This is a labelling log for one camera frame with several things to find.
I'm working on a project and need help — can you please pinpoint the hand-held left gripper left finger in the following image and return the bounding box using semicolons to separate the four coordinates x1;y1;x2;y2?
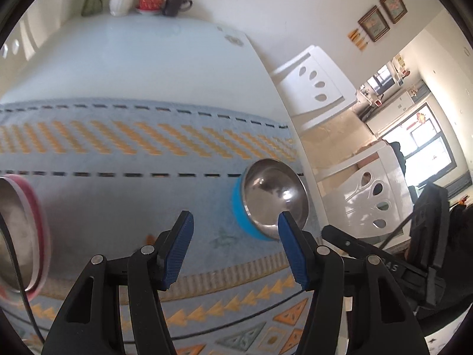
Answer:
41;211;195;355

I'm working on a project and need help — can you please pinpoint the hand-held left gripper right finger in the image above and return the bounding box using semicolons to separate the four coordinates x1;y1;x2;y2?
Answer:
278;211;431;355

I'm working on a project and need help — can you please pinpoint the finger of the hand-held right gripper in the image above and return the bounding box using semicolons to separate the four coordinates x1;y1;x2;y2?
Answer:
321;225;408;279

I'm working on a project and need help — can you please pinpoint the blue steel bowl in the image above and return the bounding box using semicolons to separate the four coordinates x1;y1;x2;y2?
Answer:
231;159;309;242

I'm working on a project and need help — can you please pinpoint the pink steel bowl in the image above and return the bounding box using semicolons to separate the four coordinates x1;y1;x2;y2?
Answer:
0;174;51;302

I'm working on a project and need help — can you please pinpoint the white dining chair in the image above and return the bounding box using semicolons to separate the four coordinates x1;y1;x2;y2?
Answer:
270;45;357;117
0;15;41;93
318;144;412;246

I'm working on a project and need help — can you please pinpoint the dark cloth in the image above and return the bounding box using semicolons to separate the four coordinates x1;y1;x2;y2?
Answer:
384;141;408;187

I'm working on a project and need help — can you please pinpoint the window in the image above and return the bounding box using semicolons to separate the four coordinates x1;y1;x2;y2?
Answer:
380;104;456;190

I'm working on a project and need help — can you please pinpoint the blue patterned table mat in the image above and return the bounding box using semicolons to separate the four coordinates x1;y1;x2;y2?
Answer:
0;98;346;355

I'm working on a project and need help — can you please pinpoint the black teapot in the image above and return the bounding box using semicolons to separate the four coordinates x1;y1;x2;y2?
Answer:
163;0;193;16

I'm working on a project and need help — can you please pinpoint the black cable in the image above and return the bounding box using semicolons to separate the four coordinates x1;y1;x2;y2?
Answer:
379;214;416;248
0;212;43;346

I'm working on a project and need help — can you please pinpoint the yellow wall ornament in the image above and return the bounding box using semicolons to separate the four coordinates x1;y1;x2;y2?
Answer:
347;29;370;51

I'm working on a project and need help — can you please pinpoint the small framed wall picture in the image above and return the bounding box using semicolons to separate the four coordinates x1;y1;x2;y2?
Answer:
358;5;390;42
380;0;408;24

